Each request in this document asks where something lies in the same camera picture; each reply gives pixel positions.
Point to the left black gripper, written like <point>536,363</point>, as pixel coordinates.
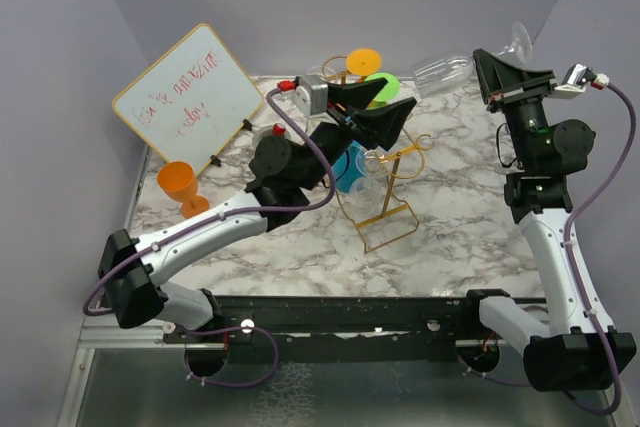
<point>375,126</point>

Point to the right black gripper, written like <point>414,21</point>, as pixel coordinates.
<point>503,83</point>

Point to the green goblet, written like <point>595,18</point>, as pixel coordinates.
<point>389,91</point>

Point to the yellow goblet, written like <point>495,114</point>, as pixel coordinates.
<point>363,62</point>

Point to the clear wine glass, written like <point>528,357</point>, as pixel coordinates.
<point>312,71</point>

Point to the blue goblet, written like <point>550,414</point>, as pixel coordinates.
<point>350,167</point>

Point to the orange cup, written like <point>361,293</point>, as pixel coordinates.
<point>178,181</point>

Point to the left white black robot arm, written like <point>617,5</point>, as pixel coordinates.
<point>289,178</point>

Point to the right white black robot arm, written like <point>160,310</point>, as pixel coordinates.
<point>579,348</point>

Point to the grey holder with marker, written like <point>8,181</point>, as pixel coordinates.
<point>272,130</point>

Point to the whiteboard with red writing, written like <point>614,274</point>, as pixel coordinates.
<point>190,103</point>

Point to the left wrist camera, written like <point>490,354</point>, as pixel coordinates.
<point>310,95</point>

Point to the gold wire glass rack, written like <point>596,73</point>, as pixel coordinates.
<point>395,218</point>

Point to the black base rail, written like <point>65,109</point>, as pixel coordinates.
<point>339,329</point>

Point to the aluminium extrusion rail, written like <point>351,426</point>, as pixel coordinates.
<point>101,334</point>

